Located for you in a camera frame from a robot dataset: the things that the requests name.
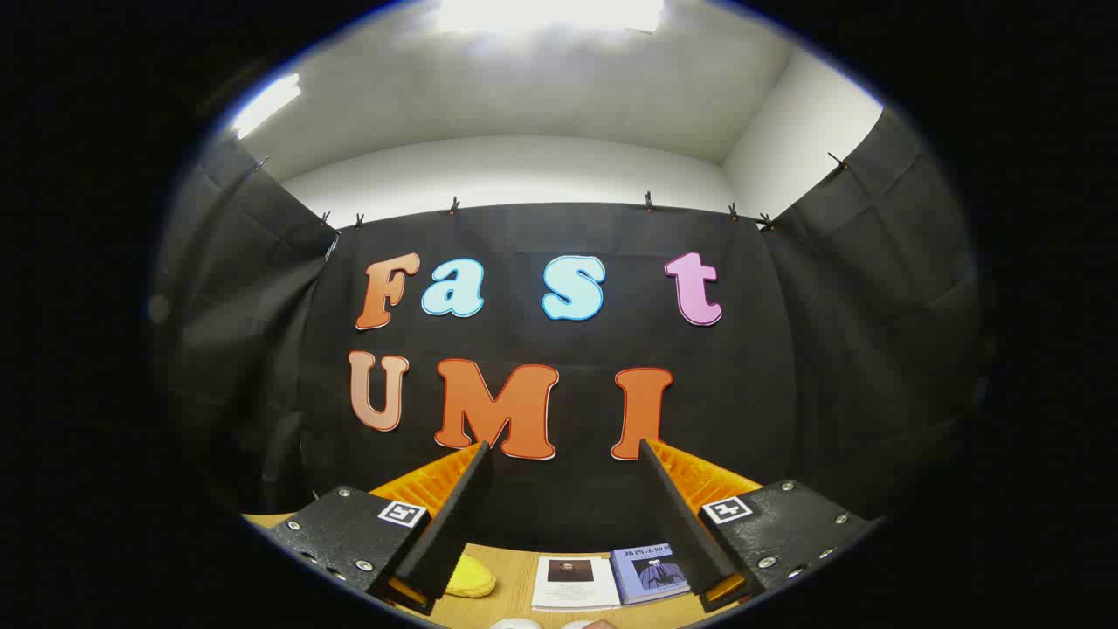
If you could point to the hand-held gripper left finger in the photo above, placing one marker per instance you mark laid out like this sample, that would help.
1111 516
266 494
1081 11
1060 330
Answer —
454 515

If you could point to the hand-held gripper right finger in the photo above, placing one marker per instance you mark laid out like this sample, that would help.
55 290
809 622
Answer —
677 515

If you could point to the white striped canvas shoe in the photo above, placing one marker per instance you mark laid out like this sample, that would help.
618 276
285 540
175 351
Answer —
572 625
515 624

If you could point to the yellow knitted plush toy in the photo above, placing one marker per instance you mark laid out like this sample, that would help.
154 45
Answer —
472 578

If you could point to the light blue book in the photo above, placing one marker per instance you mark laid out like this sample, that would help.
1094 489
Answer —
646 577

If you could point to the white book with portrait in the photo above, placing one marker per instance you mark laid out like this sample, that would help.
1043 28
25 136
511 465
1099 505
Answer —
572 596

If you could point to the row of black cloth clips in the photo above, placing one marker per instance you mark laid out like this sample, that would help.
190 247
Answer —
648 203

